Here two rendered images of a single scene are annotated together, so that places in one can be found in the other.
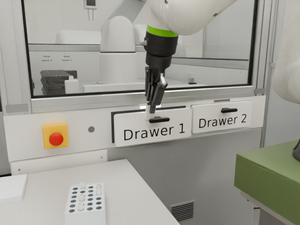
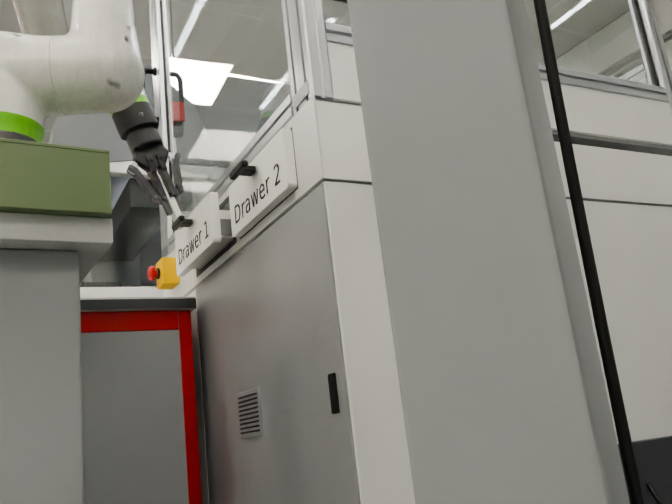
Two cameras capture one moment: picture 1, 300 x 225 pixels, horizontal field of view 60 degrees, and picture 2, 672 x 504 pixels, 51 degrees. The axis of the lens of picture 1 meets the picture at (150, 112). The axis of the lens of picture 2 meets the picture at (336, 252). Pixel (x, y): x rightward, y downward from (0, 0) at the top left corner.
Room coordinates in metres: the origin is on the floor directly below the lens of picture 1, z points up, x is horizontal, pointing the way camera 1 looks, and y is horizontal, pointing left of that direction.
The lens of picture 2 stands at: (1.02, -1.54, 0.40)
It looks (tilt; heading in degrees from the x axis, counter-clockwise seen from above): 15 degrees up; 84
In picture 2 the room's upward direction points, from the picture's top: 7 degrees counter-clockwise
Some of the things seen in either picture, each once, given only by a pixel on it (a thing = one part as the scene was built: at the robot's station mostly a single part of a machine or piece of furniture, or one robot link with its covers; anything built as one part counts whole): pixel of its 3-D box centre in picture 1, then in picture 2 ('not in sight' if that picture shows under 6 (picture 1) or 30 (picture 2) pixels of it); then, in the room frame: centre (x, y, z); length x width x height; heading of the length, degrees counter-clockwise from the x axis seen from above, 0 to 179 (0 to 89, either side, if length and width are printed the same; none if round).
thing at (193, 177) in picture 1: (126, 181); (427, 429); (1.38, 0.13, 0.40); 1.03 x 0.95 x 0.80; 112
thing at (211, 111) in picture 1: (222, 116); (259, 187); (1.03, -0.30, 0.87); 0.29 x 0.02 x 0.11; 112
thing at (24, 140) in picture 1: (123, 101); (399, 238); (1.38, 0.14, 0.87); 1.02 x 0.95 x 0.14; 112
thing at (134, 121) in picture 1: (154, 126); (196, 237); (0.88, -0.02, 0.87); 0.29 x 0.02 x 0.11; 112
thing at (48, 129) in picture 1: (55, 135); (166, 273); (0.77, 0.29, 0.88); 0.07 x 0.05 x 0.07; 112
